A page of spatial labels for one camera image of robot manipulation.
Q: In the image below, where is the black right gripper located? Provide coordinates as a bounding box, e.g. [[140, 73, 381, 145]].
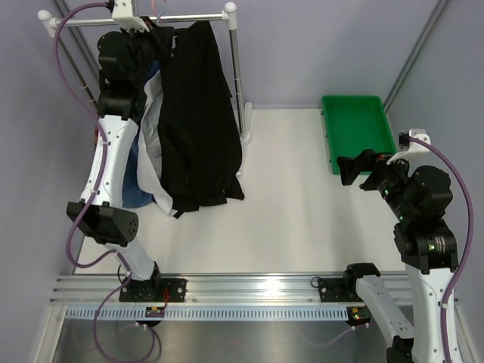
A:
[[337, 149, 418, 222]]

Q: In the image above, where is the silver and white clothes rack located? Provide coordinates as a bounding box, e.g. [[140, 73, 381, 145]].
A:
[[38, 1, 253, 176]]

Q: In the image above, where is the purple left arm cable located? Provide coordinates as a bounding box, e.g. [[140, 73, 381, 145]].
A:
[[55, 2, 157, 360]]

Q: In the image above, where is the black shirt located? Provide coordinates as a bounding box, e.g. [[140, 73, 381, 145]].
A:
[[157, 21, 245, 216]]

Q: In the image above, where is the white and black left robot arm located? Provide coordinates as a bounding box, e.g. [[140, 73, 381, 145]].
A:
[[67, 26, 175, 303]]

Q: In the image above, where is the green plastic bin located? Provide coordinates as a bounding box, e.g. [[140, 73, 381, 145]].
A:
[[321, 95, 396, 175]]

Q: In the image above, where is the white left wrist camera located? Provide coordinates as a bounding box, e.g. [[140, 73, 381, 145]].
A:
[[107, 0, 149, 33]]

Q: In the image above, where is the blue checkered shirt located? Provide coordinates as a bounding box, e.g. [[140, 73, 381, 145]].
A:
[[123, 61, 163, 209]]

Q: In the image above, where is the pink wire hanger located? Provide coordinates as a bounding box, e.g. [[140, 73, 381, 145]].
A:
[[150, 0, 164, 26]]

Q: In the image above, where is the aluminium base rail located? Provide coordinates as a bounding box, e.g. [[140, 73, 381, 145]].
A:
[[48, 274, 461, 306]]

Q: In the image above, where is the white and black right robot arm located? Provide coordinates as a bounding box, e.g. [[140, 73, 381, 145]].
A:
[[337, 149, 463, 362]]

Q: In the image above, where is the white shirt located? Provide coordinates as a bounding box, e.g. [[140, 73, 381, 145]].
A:
[[137, 70, 178, 217]]

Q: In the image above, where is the white slotted cable duct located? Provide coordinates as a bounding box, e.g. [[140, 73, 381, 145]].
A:
[[66, 306, 349, 321]]

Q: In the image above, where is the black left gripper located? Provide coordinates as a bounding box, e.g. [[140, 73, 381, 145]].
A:
[[119, 17, 173, 87]]

